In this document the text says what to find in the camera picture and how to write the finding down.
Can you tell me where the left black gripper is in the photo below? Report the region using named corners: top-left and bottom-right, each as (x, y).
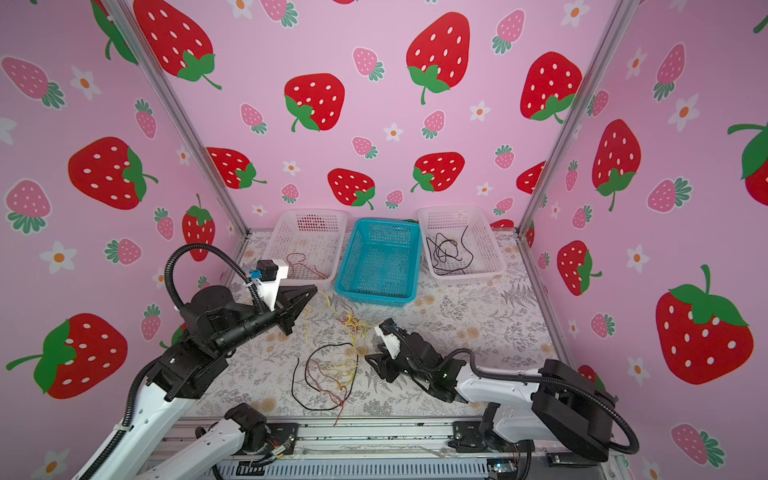
top-left (217, 284), bottom-right (316, 362)

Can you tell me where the red cable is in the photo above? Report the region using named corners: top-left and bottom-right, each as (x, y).
top-left (284, 251), bottom-right (330, 281)

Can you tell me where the cable pile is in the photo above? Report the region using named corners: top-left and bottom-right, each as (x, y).
top-left (291, 290), bottom-right (376, 427)

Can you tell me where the black cable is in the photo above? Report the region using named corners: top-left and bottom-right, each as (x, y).
top-left (446, 224), bottom-right (475, 271)
top-left (425, 232), bottom-right (463, 276)

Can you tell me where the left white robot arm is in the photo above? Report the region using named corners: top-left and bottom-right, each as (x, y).
top-left (74, 285), bottom-right (318, 479)

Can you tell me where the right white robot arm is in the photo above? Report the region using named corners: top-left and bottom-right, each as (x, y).
top-left (366, 319), bottom-right (619, 462)

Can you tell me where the left white plastic basket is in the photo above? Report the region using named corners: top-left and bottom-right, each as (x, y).
top-left (262, 209), bottom-right (348, 292)

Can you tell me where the white plastic basket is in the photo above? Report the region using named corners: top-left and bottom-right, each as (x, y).
top-left (262, 209), bottom-right (348, 292)
top-left (417, 206), bottom-right (507, 285)

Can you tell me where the teal plastic basket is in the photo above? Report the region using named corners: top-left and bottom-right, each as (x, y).
top-left (334, 219), bottom-right (422, 308)

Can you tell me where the right white plastic basket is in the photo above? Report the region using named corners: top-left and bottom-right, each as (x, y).
top-left (417, 206), bottom-right (507, 285)

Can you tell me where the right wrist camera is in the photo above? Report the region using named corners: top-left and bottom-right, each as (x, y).
top-left (375, 324), bottom-right (401, 360)

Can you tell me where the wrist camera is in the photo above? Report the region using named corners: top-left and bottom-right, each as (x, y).
top-left (245, 259), bottom-right (289, 311)
top-left (375, 324), bottom-right (401, 360)

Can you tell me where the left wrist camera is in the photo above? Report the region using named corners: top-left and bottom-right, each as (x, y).
top-left (245, 259), bottom-right (289, 311)

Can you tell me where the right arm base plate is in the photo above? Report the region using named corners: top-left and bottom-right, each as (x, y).
top-left (448, 421), bottom-right (535, 453)

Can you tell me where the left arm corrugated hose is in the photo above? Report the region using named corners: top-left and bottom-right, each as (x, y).
top-left (163, 242), bottom-right (265, 313)

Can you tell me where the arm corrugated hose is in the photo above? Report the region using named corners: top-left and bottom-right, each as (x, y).
top-left (163, 242), bottom-right (265, 313)
top-left (443, 347), bottom-right (641, 456)

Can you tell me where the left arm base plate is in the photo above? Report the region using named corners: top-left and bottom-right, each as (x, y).
top-left (235, 422), bottom-right (299, 457)

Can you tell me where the aluminium front rail frame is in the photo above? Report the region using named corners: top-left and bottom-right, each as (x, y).
top-left (135, 417), bottom-right (632, 479)

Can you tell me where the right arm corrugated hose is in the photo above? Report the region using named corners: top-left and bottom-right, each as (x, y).
top-left (443, 347), bottom-right (641, 456)

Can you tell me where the left corner aluminium post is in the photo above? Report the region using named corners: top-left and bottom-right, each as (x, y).
top-left (104, 0), bottom-right (250, 238)

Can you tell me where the corner aluminium post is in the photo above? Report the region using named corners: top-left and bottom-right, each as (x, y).
top-left (104, 0), bottom-right (250, 238)
top-left (517, 0), bottom-right (640, 238)

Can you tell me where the right corner aluminium post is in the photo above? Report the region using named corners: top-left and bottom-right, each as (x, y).
top-left (517, 0), bottom-right (640, 238)

